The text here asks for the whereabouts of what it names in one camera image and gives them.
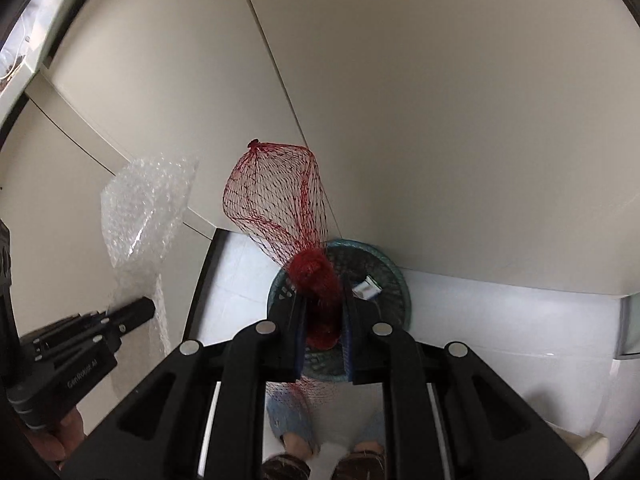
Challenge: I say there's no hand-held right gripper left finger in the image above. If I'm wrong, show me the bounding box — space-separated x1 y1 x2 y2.
59 290 307 480

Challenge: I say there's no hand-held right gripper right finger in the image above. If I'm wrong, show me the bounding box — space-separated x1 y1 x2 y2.
341 272 591 480

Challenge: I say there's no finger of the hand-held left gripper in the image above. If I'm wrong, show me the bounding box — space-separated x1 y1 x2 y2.
20 296 156 361

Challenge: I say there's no dark round trash bin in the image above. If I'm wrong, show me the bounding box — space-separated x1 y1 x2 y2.
266 240 412 382

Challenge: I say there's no clear bubble wrap sheet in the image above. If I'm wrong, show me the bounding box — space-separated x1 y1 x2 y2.
100 156 200 361

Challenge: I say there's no red mesh net bag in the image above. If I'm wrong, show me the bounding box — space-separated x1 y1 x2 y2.
222 141 346 408

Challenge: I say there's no person's left hand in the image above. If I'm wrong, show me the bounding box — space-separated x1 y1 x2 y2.
30 406 87 467

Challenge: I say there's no white crumpled wrapper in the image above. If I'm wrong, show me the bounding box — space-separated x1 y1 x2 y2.
350 275 382 300

